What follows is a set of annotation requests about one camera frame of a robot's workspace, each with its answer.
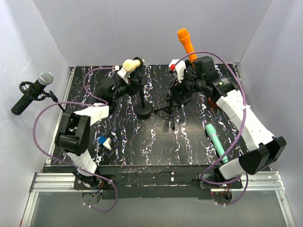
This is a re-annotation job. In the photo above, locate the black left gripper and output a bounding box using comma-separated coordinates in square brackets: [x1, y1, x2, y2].
[112, 78, 144, 101]

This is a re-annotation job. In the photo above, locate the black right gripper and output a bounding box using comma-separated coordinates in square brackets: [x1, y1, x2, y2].
[169, 68, 205, 105]

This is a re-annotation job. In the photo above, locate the black tripod microphone stand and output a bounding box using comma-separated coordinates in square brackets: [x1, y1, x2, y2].
[153, 94, 182, 131]

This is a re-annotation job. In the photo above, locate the cream wooden microphone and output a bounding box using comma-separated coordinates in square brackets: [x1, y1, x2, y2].
[122, 57, 145, 72]

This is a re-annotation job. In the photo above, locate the black round-base stand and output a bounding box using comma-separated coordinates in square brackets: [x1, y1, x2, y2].
[185, 60, 194, 71]
[133, 57, 153, 119]

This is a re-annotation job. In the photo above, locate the mint green toy microphone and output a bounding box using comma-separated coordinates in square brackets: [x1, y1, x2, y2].
[205, 124, 225, 157]

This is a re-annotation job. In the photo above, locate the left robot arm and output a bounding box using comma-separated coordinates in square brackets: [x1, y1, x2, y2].
[55, 69, 144, 189]

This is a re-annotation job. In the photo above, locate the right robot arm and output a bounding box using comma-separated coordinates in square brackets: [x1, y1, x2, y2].
[169, 56, 286, 188]

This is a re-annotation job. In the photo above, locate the black round-base stand, orange mic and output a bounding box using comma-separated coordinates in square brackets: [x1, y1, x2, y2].
[185, 60, 194, 71]

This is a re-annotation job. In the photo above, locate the orange microphone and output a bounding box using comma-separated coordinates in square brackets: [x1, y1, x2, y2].
[177, 28, 195, 54]

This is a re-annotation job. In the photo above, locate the silver-headed black microphone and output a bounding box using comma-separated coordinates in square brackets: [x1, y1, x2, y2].
[11, 71, 53, 115]

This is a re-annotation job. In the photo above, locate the brown wooden metronome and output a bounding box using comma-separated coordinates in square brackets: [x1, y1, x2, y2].
[208, 97, 219, 109]

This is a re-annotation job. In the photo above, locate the blue and white toy block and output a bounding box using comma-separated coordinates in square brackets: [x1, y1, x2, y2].
[98, 136, 111, 150]

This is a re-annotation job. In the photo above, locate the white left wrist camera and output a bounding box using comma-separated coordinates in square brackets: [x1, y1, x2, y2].
[114, 65, 131, 85]

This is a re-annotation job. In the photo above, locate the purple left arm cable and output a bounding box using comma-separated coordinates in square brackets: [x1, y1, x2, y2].
[33, 65, 120, 213]

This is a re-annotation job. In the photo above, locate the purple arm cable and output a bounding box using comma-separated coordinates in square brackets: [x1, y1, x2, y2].
[33, 65, 120, 213]
[170, 51, 249, 206]

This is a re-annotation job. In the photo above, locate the black shock-mount tripod stand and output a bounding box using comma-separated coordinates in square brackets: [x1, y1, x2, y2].
[19, 81, 59, 103]

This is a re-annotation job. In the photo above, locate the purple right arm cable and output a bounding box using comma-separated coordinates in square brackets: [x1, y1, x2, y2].
[170, 51, 249, 206]

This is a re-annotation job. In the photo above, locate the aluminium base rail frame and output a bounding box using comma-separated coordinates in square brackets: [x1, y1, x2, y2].
[20, 62, 296, 227]

